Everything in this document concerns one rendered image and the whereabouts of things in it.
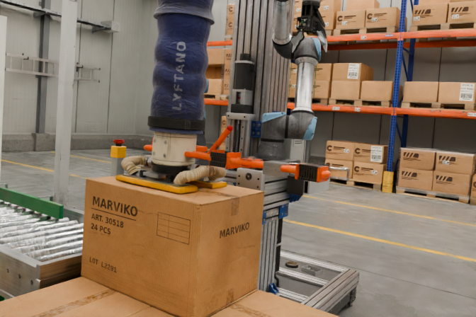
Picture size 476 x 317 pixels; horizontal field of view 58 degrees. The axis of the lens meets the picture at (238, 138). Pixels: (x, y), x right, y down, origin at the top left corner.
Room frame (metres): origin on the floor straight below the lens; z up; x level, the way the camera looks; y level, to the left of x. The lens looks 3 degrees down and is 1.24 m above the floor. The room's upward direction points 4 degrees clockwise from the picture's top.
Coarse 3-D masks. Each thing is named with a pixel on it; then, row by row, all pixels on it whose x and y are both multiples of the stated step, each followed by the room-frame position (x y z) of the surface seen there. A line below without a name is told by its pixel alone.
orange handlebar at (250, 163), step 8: (192, 152) 1.65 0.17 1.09; (200, 152) 1.67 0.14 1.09; (208, 160) 1.60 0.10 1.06; (232, 160) 1.54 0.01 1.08; (240, 160) 1.52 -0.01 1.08; (248, 160) 1.50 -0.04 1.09; (256, 160) 1.52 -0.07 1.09; (280, 168) 1.43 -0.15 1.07; (288, 168) 1.41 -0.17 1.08; (328, 176) 1.36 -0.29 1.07
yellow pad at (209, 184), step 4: (196, 180) 1.72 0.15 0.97; (200, 180) 1.73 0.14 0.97; (208, 180) 1.72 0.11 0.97; (212, 180) 1.73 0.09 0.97; (216, 180) 1.74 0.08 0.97; (192, 184) 1.73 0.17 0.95; (196, 184) 1.72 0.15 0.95; (200, 184) 1.71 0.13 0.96; (204, 184) 1.70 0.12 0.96; (208, 184) 1.68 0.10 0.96; (212, 184) 1.68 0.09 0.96; (216, 184) 1.69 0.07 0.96; (220, 184) 1.72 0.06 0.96; (224, 184) 1.74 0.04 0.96; (212, 188) 1.68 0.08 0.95
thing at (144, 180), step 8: (120, 176) 1.69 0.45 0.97; (128, 176) 1.68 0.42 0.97; (136, 176) 1.68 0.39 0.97; (144, 176) 1.68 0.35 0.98; (168, 176) 1.60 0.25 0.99; (136, 184) 1.64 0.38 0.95; (144, 184) 1.61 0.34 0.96; (152, 184) 1.59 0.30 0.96; (160, 184) 1.57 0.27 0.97; (168, 184) 1.57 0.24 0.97; (184, 184) 1.59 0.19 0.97; (176, 192) 1.52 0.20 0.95; (184, 192) 1.54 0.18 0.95
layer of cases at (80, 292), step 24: (48, 288) 1.58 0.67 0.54; (72, 288) 1.60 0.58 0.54; (96, 288) 1.61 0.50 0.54; (0, 312) 1.38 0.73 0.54; (24, 312) 1.39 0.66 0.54; (48, 312) 1.40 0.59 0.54; (72, 312) 1.41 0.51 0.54; (96, 312) 1.42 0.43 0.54; (120, 312) 1.43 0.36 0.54; (144, 312) 1.45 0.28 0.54; (216, 312) 1.49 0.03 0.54; (240, 312) 1.50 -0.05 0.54; (264, 312) 1.51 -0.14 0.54; (288, 312) 1.52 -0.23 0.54; (312, 312) 1.54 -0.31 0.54
